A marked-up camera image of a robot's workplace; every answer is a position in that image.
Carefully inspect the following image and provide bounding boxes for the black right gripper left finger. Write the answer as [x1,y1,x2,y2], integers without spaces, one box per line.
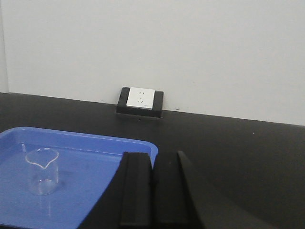
[80,152,152,229]

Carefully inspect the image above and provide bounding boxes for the clear glass beaker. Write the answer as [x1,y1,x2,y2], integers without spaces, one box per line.
[25,147,60,196]

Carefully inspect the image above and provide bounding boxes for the white socket on black box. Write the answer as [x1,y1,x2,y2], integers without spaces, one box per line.
[116,87,164,118]

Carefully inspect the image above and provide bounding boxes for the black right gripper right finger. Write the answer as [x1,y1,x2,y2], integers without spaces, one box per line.
[152,151,275,229]

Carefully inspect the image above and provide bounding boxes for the blue plastic tray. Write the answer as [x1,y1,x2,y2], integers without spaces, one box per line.
[0,127,158,229]

